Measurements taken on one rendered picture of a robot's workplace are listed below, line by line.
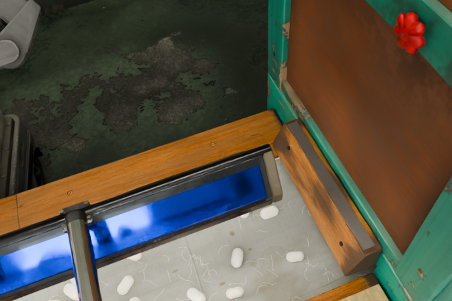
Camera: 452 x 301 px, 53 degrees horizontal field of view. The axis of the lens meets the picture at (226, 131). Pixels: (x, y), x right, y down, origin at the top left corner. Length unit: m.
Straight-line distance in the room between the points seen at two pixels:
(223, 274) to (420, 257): 0.36
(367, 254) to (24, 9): 0.71
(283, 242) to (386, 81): 0.40
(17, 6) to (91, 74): 1.50
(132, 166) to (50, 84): 1.47
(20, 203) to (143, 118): 1.15
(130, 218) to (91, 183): 0.45
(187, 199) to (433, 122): 0.30
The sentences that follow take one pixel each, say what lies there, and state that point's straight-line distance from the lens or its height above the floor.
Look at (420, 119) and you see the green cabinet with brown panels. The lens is 0.59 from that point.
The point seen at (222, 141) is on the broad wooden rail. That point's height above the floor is 0.76.
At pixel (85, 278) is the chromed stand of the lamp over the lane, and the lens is 0.49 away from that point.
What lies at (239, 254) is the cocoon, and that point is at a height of 0.76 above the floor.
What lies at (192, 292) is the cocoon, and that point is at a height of 0.76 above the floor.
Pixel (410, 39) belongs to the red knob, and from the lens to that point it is 0.50.
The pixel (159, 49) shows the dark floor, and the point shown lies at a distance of 2.41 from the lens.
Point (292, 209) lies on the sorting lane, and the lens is 0.93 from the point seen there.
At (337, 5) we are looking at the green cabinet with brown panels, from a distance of 0.68.
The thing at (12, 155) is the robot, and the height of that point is 0.34.
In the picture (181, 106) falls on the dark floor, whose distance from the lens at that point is 2.10.
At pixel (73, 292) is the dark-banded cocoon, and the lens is 0.90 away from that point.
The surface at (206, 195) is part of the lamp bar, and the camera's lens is 0.54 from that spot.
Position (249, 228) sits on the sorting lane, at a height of 0.74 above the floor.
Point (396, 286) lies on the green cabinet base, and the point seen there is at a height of 0.82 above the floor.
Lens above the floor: 1.55
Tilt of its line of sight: 52 degrees down
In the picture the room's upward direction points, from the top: 6 degrees counter-clockwise
